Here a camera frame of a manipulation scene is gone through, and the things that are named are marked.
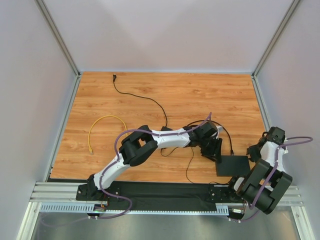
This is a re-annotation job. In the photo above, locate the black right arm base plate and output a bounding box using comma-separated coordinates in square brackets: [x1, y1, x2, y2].
[208, 184, 239, 203]

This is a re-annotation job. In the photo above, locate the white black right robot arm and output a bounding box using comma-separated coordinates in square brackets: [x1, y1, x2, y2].
[228, 126, 293, 215]

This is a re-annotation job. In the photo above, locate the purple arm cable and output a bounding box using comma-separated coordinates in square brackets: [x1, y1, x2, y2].
[39, 111, 213, 228]
[227, 135, 314, 224]

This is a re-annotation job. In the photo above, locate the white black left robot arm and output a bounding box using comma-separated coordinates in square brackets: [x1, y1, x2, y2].
[82, 120, 222, 199]

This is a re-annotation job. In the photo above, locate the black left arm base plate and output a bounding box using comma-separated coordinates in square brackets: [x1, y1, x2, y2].
[75, 184, 122, 202]

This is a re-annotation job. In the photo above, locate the black network switch box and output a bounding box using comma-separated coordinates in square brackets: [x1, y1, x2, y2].
[215, 155, 251, 177]

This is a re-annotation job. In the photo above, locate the thin black power cable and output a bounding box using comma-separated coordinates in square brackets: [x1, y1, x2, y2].
[111, 73, 231, 186]

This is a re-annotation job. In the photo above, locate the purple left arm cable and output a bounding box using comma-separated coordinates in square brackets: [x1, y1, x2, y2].
[39, 111, 213, 228]

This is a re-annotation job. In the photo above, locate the aluminium frame rail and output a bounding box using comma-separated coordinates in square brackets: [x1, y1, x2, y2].
[29, 181, 305, 207]

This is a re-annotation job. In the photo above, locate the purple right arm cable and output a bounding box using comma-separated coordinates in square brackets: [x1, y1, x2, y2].
[227, 135, 314, 224]

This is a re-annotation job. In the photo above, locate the aluminium frame post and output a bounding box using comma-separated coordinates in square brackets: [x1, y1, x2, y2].
[251, 0, 302, 79]
[34, 0, 81, 77]

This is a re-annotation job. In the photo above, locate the black base mat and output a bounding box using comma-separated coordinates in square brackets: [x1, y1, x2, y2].
[47, 177, 236, 212]

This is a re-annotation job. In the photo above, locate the right aluminium frame post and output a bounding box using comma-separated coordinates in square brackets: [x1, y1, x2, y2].
[251, 0, 302, 79]

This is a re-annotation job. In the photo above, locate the yellow ethernet cable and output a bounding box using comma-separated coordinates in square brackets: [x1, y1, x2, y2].
[87, 115, 127, 155]

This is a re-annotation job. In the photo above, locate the grey slotted cable duct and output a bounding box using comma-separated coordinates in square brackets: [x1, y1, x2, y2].
[39, 202, 245, 216]

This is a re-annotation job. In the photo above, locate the left aluminium frame post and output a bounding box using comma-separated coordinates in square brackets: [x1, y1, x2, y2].
[34, 0, 81, 77]

